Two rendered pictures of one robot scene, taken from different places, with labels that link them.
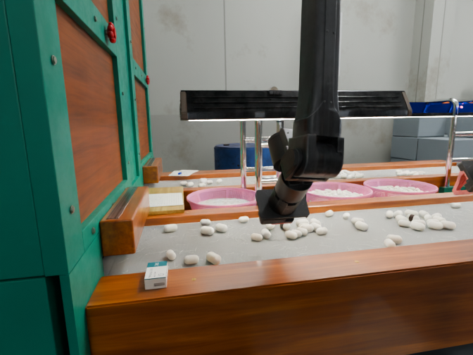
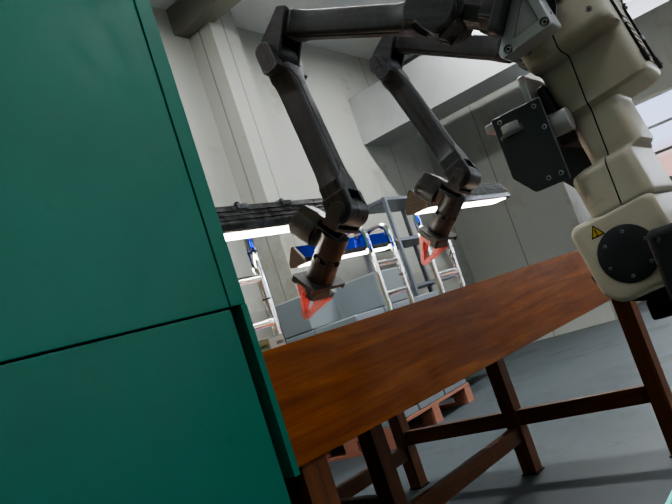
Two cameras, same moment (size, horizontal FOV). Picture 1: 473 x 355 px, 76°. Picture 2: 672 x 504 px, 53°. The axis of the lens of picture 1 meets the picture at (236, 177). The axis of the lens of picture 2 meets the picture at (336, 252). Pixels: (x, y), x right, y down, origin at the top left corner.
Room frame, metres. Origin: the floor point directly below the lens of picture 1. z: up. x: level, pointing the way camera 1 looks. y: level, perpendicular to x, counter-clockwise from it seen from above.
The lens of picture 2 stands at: (-0.49, 0.76, 0.75)
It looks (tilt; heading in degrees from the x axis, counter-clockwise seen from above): 7 degrees up; 320
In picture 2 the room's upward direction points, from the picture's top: 19 degrees counter-clockwise
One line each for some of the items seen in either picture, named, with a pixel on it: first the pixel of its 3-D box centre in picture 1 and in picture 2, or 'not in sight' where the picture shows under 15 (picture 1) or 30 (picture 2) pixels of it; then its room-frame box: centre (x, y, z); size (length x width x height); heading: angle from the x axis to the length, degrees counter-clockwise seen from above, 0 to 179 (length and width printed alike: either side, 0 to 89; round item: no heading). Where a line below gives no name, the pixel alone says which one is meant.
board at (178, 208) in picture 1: (162, 198); not in sight; (1.02, 0.26, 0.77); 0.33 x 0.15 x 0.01; 10
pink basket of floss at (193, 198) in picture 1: (224, 208); not in sight; (1.06, 0.05, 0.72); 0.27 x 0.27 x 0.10
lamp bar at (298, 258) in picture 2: (438, 108); (346, 247); (1.55, -1.02, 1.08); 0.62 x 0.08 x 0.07; 100
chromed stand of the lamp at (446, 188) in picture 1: (449, 146); (376, 282); (1.47, -1.04, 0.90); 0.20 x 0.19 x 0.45; 100
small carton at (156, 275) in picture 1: (156, 274); (265, 345); (0.49, 0.14, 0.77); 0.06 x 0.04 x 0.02; 10
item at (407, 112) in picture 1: (299, 104); (263, 217); (0.82, -0.17, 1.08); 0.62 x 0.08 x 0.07; 100
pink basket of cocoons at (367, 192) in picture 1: (334, 200); not in sight; (1.14, -0.38, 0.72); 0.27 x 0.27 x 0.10
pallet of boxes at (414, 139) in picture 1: (455, 164); (372, 356); (3.17, -2.34, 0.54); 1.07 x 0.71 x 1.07; 104
